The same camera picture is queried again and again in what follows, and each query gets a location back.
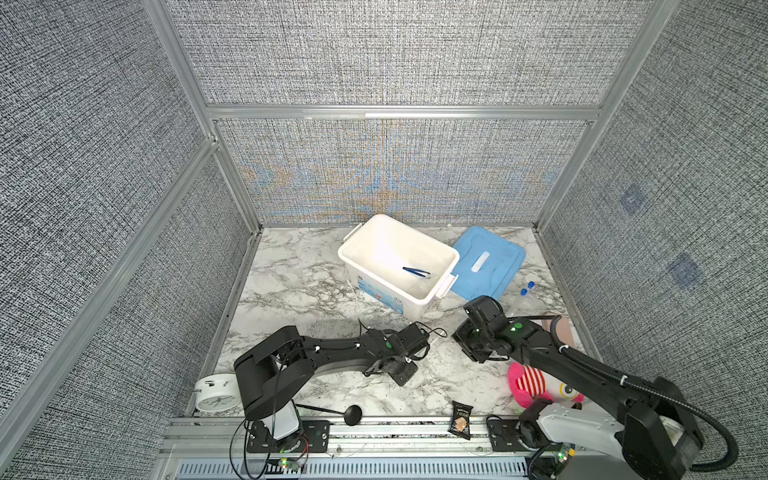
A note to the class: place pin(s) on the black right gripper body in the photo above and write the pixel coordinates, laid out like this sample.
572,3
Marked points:
474,344

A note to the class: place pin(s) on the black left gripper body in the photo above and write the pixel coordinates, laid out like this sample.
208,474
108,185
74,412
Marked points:
405,371

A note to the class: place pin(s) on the blue capped test tube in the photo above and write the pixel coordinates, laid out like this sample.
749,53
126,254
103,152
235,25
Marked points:
518,302
530,285

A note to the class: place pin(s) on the blue plastic tweezers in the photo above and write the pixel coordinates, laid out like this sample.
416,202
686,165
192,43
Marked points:
417,272

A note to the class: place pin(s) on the white plastic storage bin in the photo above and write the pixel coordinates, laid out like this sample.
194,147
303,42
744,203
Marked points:
374,254

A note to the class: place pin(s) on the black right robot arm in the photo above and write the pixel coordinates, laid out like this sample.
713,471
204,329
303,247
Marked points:
648,425

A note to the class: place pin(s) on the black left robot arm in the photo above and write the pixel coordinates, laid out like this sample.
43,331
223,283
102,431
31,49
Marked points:
270,374

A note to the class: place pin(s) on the pink white plush toy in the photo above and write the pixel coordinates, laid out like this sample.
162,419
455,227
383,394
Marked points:
527,384

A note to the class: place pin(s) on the blue plastic bin lid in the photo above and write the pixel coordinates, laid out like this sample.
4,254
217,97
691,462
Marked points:
487,264

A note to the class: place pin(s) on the black snack packet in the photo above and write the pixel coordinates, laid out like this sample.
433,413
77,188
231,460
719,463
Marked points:
459,425

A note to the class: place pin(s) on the white tape roll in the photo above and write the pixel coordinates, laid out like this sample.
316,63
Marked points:
217,393

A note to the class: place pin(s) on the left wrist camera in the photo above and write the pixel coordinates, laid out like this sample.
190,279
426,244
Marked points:
415,340

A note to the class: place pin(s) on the black long handled spoon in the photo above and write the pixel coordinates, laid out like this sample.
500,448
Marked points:
352,415

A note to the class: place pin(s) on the aluminium front rail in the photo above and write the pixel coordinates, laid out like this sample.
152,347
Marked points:
378,448

